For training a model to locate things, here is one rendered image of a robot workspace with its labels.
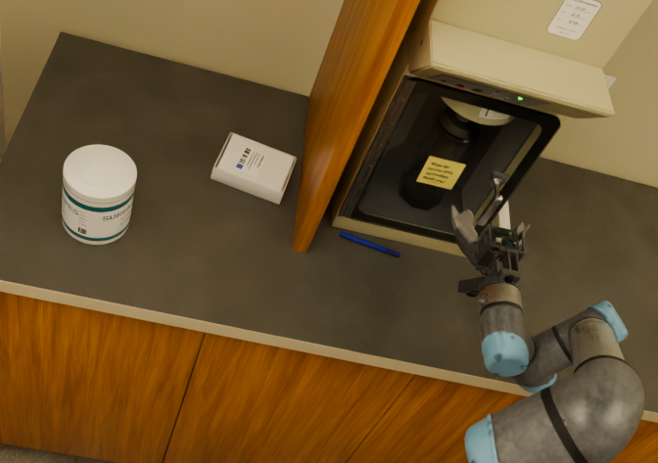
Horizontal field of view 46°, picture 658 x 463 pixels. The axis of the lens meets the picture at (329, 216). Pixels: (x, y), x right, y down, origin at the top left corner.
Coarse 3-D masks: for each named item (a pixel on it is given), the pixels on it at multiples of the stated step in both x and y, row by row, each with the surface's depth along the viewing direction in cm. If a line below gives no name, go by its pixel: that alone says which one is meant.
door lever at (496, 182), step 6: (492, 180) 153; (498, 180) 153; (492, 186) 154; (498, 186) 152; (498, 192) 151; (498, 198) 150; (492, 204) 152; (498, 204) 151; (486, 210) 154; (492, 210) 153; (480, 216) 156; (486, 216) 154; (480, 222) 156; (486, 222) 156
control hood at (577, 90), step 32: (448, 32) 126; (416, 64) 128; (448, 64) 120; (480, 64) 123; (512, 64) 125; (544, 64) 128; (576, 64) 131; (544, 96) 123; (576, 96) 125; (608, 96) 128
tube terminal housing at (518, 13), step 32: (448, 0) 124; (480, 0) 124; (512, 0) 123; (544, 0) 123; (608, 0) 123; (640, 0) 122; (416, 32) 133; (480, 32) 129; (512, 32) 128; (544, 32) 128; (608, 32) 127; (384, 96) 147; (352, 160) 162; (352, 224) 168
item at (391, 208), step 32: (416, 96) 138; (448, 96) 138; (480, 96) 138; (416, 128) 144; (448, 128) 144; (480, 128) 143; (512, 128) 143; (544, 128) 142; (384, 160) 151; (416, 160) 150; (448, 160) 150; (480, 160) 149; (512, 160) 149; (384, 192) 158; (416, 192) 158; (448, 192) 157; (480, 192) 156; (512, 192) 156; (384, 224) 166; (416, 224) 165; (448, 224) 165
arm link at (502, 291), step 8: (488, 288) 138; (496, 288) 137; (504, 288) 137; (512, 288) 137; (480, 296) 139; (488, 296) 137; (496, 296) 136; (504, 296) 136; (512, 296) 136; (520, 296) 138; (480, 304) 139; (520, 304) 136
